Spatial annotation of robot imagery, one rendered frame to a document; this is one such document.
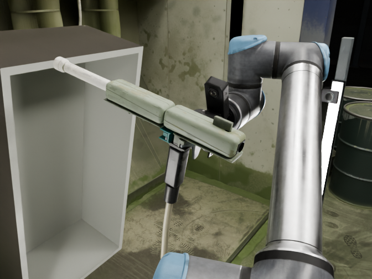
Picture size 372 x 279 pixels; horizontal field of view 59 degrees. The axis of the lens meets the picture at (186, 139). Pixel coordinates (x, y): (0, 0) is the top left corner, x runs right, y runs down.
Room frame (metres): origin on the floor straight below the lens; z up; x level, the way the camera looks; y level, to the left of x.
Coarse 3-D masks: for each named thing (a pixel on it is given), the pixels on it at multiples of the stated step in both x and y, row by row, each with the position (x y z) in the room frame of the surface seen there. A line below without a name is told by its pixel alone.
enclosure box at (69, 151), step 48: (0, 48) 1.08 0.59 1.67; (48, 48) 1.17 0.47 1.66; (96, 48) 1.27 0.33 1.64; (0, 96) 0.94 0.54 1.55; (48, 96) 1.47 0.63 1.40; (96, 96) 1.59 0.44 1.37; (0, 144) 0.97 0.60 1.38; (48, 144) 1.49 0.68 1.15; (96, 144) 1.61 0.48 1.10; (0, 192) 1.02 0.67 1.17; (48, 192) 1.51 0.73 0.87; (96, 192) 1.64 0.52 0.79; (0, 240) 1.08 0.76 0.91; (48, 240) 1.53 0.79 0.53; (96, 240) 1.58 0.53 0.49
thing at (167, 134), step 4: (160, 128) 0.59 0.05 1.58; (164, 128) 0.59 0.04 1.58; (168, 128) 0.59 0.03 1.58; (164, 132) 0.58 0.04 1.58; (168, 132) 0.58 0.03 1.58; (172, 132) 0.58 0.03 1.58; (160, 136) 0.59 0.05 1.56; (164, 136) 0.60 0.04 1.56; (168, 136) 0.58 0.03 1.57; (172, 136) 0.58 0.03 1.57; (164, 140) 0.58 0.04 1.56; (168, 140) 0.58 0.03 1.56; (172, 140) 0.59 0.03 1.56
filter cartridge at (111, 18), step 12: (84, 0) 2.79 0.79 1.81; (96, 0) 2.80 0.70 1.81; (108, 0) 2.83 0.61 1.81; (84, 12) 2.80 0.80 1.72; (96, 12) 2.78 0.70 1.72; (108, 12) 2.82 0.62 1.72; (84, 24) 2.81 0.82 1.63; (96, 24) 2.80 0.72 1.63; (108, 24) 2.82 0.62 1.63; (120, 36) 2.94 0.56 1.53
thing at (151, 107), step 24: (72, 72) 0.74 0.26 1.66; (120, 96) 0.64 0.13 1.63; (144, 96) 0.62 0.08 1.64; (144, 120) 0.63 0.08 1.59; (168, 120) 0.58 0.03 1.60; (192, 120) 0.55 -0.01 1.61; (216, 120) 0.54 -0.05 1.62; (216, 144) 0.52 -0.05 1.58; (240, 144) 0.51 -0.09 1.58; (168, 168) 0.59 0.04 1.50; (168, 192) 0.59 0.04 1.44
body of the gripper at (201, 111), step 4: (208, 108) 0.71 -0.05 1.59; (232, 108) 0.74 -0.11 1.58; (200, 112) 0.68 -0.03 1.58; (204, 112) 0.69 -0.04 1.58; (208, 112) 0.69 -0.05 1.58; (212, 112) 0.69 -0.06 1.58; (216, 112) 0.69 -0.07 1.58; (232, 112) 0.73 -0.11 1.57; (208, 116) 0.67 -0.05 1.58; (212, 116) 0.68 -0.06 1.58; (220, 116) 0.69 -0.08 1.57; (232, 116) 0.73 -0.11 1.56; (236, 116) 0.73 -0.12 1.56; (228, 120) 0.73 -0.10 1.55; (232, 120) 0.73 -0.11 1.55; (236, 120) 0.73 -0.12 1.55; (200, 148) 0.66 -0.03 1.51; (208, 152) 0.64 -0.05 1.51; (208, 156) 0.64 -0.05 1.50
